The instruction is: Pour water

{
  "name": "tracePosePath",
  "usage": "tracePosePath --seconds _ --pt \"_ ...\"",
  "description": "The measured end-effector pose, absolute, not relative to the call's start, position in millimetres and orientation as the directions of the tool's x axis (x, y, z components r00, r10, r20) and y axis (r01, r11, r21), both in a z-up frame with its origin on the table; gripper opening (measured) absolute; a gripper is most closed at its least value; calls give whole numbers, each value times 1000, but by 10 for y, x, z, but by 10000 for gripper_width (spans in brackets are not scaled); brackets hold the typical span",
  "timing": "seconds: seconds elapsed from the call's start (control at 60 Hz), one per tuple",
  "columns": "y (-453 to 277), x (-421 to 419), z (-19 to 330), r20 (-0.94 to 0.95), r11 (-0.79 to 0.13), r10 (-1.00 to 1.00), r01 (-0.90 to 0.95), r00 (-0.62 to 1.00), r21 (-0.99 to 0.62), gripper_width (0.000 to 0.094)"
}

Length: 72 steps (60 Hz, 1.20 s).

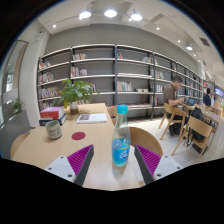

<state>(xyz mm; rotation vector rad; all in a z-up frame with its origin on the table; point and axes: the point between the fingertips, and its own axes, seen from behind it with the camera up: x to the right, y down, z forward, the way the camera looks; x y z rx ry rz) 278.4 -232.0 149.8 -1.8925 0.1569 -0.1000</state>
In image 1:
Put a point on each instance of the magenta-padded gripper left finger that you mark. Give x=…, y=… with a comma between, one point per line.
x=60, y=166

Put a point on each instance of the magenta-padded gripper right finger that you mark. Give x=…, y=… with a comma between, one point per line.
x=166, y=166

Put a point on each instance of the clear bottle with blue cap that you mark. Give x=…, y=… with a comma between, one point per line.
x=120, y=148

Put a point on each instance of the round-backed wooden chair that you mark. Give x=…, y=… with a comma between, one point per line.
x=146, y=138
x=112, y=111
x=18, y=145

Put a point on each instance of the flat round red coaster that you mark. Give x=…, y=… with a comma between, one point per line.
x=78, y=136

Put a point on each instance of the pale green patterned mug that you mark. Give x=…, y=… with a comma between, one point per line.
x=53, y=130

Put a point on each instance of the thick dark blue book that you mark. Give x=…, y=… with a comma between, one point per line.
x=50, y=122

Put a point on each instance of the red book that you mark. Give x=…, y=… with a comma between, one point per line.
x=50, y=114
x=50, y=117

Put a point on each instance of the pink book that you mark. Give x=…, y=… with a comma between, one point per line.
x=51, y=109

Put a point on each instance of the white booklet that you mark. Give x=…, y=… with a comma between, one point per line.
x=95, y=118

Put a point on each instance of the black backpack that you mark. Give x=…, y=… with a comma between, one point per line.
x=197, y=114

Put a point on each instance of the open laptop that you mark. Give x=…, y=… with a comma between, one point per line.
x=191, y=101

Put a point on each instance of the person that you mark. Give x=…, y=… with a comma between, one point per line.
x=207, y=99
x=170, y=95

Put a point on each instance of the small green potted plant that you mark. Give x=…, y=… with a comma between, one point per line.
x=17, y=106

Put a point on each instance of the green potted plant, white pot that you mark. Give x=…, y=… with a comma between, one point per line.
x=75, y=93

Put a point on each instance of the grey shelf unit with books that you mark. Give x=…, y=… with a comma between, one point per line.
x=133, y=66

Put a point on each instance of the round ceiling lights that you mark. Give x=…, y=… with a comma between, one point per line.
x=110, y=13

